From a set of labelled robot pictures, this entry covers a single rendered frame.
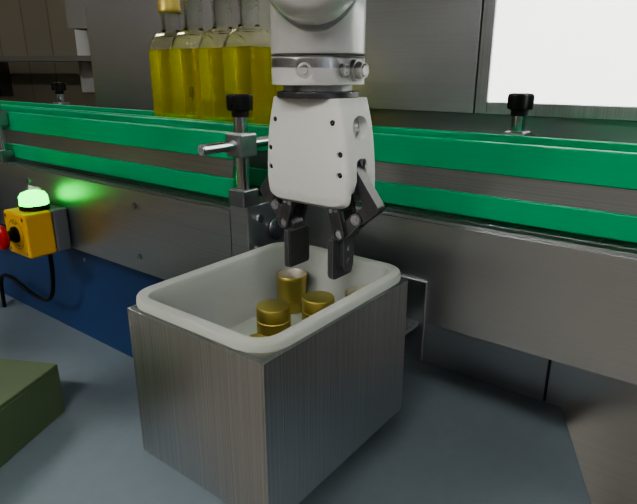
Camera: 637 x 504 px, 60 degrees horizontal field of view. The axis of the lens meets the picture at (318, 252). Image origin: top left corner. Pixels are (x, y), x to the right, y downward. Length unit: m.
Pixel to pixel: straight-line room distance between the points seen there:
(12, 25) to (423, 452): 4.09
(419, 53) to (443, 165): 0.23
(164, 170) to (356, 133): 0.34
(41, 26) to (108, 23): 2.96
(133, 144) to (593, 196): 0.58
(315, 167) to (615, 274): 0.29
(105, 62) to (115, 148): 0.54
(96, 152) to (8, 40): 3.60
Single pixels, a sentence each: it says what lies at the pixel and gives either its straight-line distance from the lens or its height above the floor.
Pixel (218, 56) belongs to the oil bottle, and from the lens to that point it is 0.84.
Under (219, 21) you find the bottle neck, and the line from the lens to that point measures 0.86.
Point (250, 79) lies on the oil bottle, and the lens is 0.79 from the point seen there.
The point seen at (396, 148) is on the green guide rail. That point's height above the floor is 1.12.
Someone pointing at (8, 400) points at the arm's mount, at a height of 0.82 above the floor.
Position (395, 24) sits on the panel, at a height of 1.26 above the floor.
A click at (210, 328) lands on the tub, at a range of 0.45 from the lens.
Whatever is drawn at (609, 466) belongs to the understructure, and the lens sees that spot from 0.91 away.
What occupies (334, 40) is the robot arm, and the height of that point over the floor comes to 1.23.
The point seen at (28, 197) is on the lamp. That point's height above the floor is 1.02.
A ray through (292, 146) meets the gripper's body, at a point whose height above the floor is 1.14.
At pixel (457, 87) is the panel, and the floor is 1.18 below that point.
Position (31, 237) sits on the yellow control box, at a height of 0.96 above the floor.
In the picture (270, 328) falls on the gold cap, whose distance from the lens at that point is 0.54.
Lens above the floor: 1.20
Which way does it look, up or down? 18 degrees down
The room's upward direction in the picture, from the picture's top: straight up
